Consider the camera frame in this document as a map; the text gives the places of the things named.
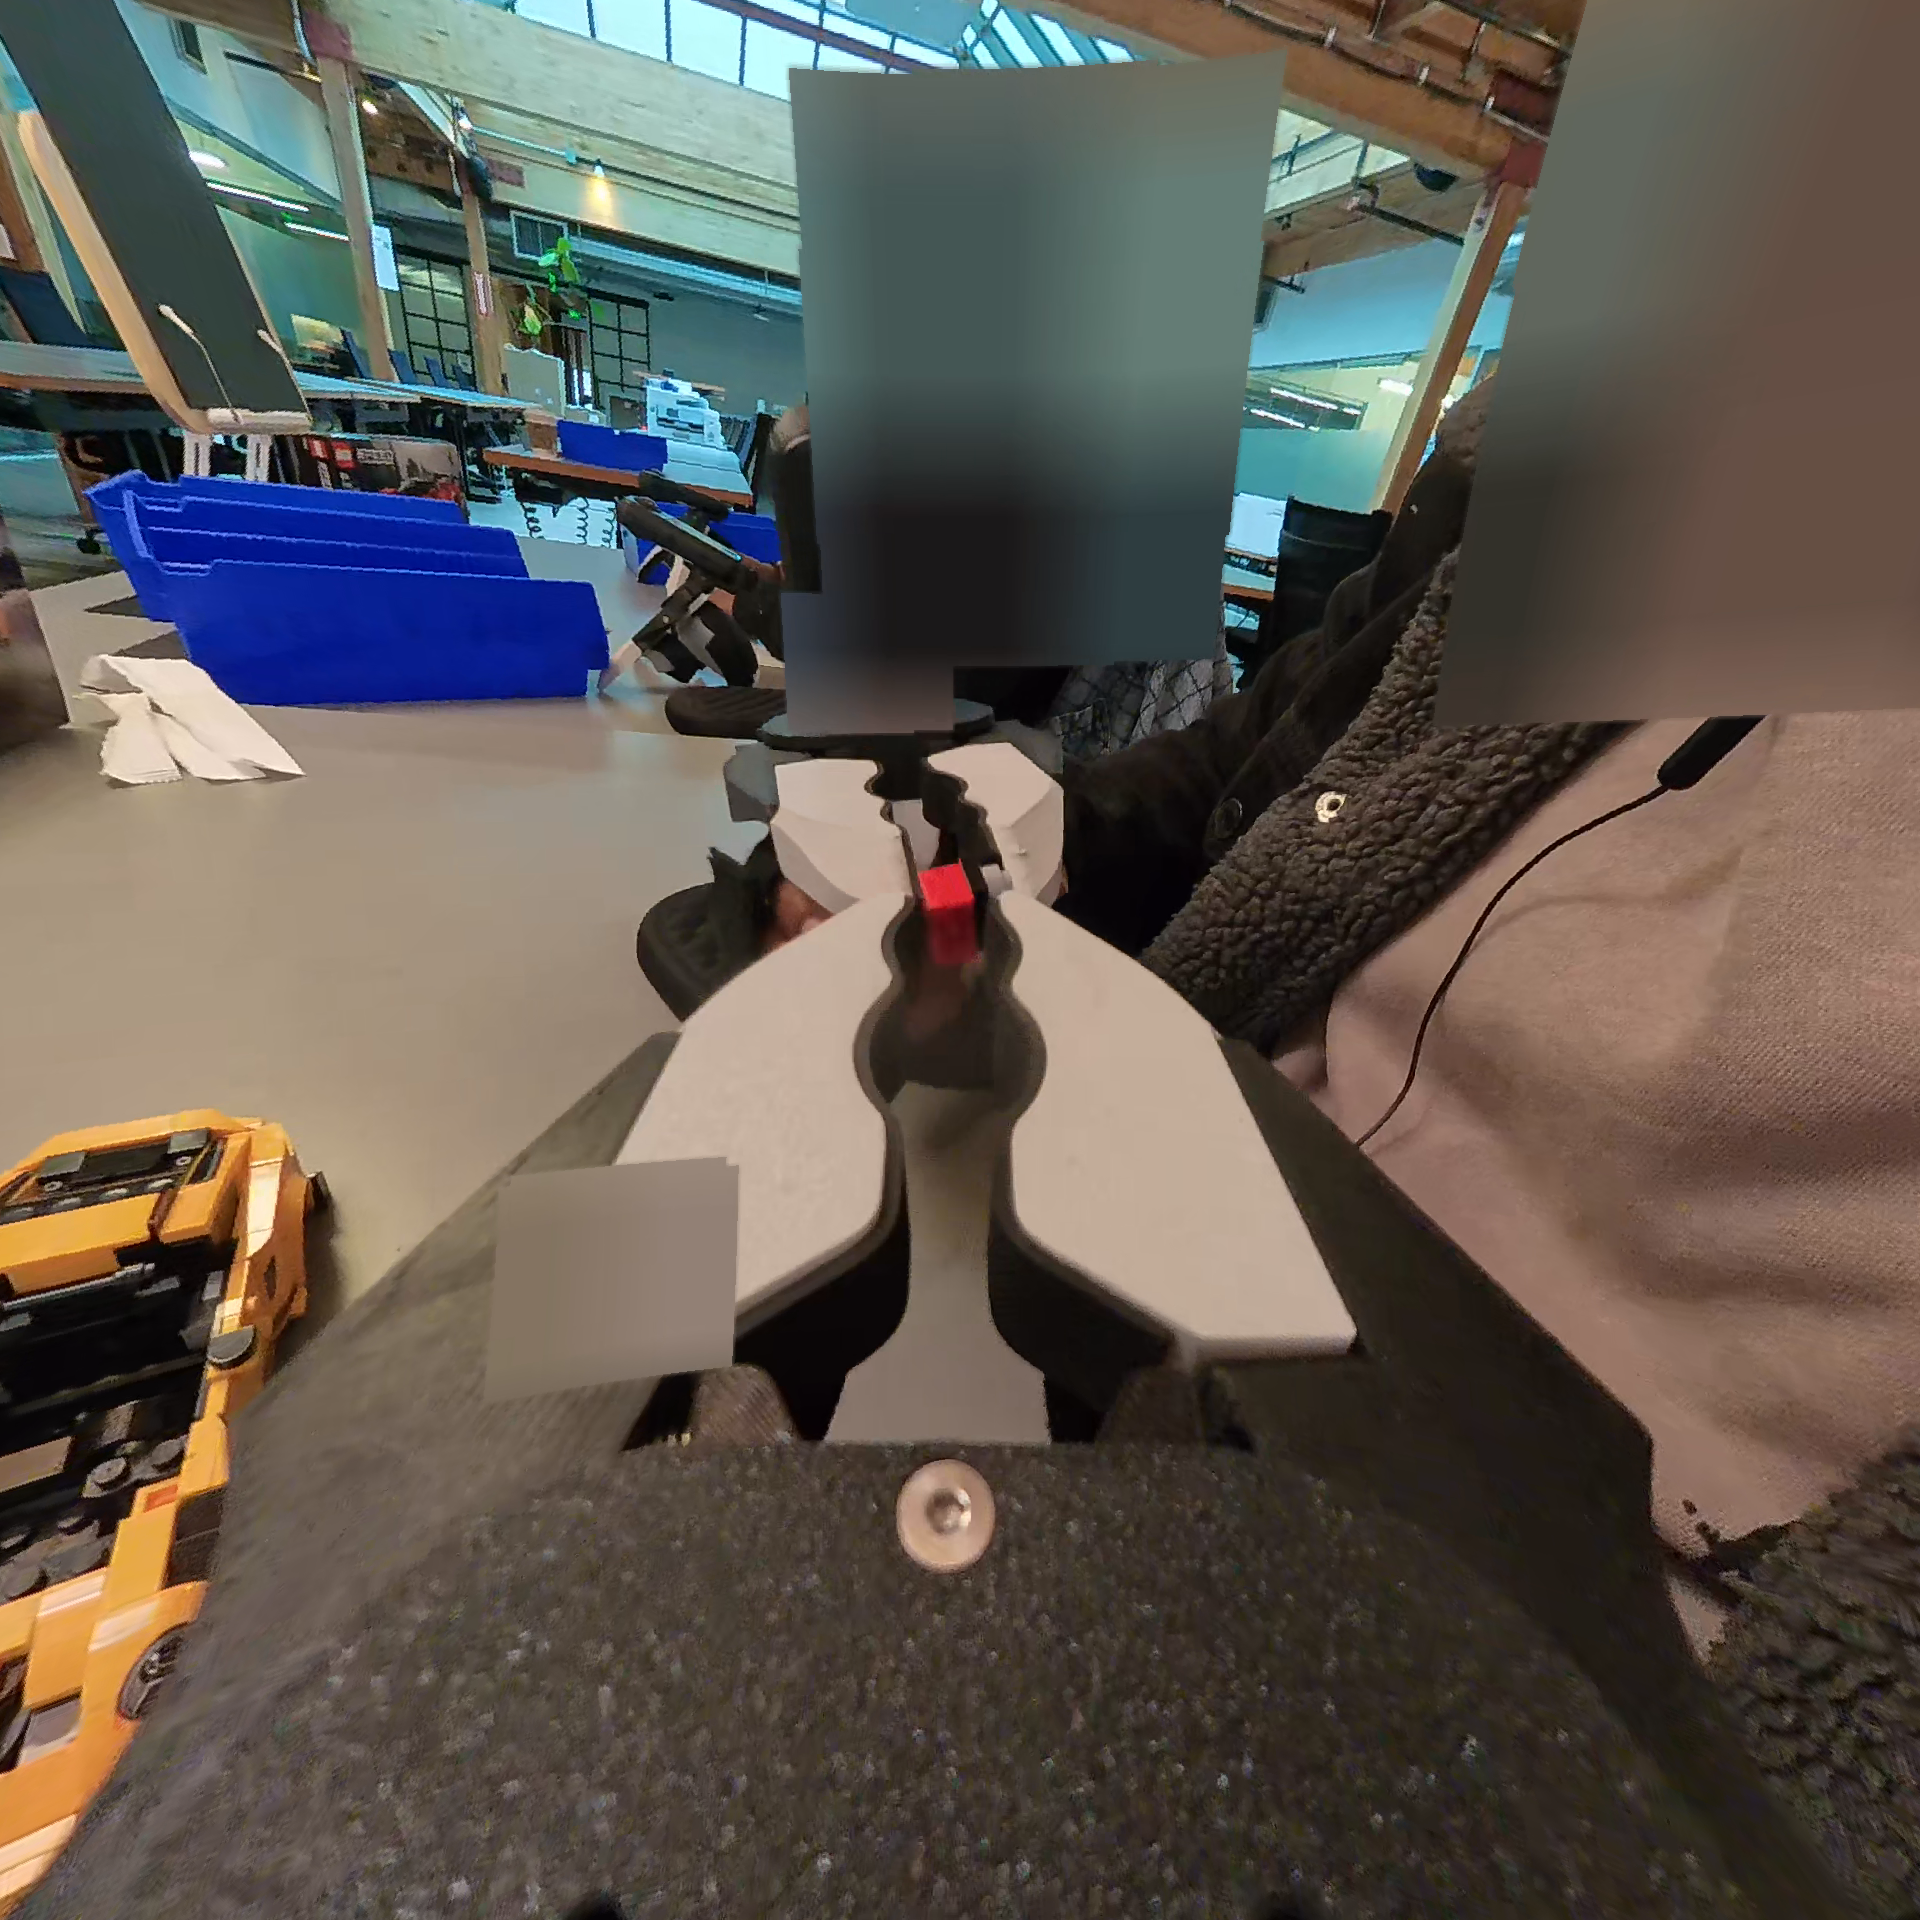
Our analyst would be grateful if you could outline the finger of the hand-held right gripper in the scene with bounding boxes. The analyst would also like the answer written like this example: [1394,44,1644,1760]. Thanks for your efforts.
[918,743,1068,904]
[766,757,923,913]

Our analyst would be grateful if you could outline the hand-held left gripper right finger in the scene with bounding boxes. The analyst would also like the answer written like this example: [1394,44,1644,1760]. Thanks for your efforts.
[990,887,1359,1445]

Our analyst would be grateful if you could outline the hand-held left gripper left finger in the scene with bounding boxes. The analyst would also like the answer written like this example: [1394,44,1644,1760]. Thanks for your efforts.
[615,892,917,1441]

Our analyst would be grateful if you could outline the person's right forearm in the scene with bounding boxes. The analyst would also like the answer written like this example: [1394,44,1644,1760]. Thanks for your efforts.
[1055,660,1277,961]

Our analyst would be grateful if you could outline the orange lego car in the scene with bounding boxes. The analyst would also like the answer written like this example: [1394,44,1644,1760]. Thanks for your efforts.
[0,1111,331,1823]

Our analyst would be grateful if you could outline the black and white device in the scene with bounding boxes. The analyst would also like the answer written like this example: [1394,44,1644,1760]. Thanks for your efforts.
[598,495,783,694]

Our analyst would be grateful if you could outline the black fleece jacket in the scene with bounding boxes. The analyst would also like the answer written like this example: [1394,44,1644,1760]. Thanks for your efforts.
[1140,382,1920,1920]

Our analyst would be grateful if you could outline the long wooden desk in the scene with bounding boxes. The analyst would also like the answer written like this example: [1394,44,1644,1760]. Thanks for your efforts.
[479,440,755,513]

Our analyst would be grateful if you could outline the black office chair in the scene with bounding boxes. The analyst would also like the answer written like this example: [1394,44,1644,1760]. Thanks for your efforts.
[1276,499,1396,605]

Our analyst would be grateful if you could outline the dark cardboard box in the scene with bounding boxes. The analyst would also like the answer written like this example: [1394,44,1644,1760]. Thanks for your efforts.
[307,435,467,495]

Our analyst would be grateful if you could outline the crumpled white paper bag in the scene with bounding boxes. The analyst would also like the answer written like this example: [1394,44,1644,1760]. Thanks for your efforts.
[70,651,307,784]

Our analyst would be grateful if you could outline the black lavalier microphone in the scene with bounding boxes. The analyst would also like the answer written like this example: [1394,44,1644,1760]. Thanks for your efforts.
[1351,718,1772,1149]

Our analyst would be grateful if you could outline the dark board wooden stand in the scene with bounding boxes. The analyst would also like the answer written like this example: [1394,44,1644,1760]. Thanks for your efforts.
[0,0,312,437]

